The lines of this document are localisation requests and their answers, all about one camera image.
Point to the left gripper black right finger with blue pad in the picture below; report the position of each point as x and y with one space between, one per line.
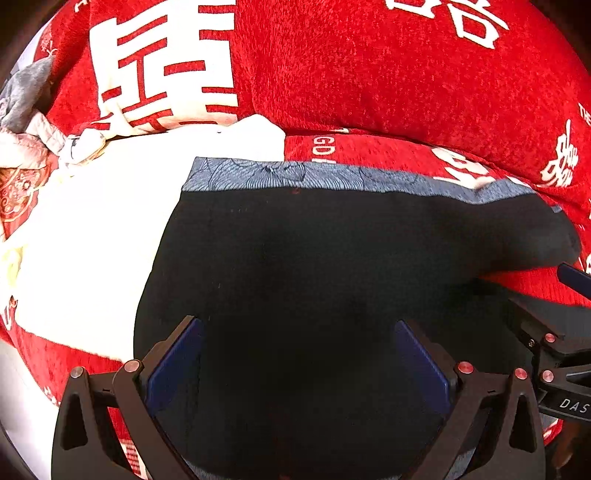
512 448

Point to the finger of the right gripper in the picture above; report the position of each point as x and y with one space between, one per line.
575 279

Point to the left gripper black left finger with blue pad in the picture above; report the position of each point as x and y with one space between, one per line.
85 444

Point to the black pants grey lining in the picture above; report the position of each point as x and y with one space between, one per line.
299 272

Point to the red blanket white characters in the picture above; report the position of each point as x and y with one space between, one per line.
199 306

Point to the white bed sheet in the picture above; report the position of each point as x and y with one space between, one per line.
74 272

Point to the red folded quilt white characters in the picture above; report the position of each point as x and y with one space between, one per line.
492 79

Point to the grey cloth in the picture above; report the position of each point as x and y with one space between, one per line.
22 92

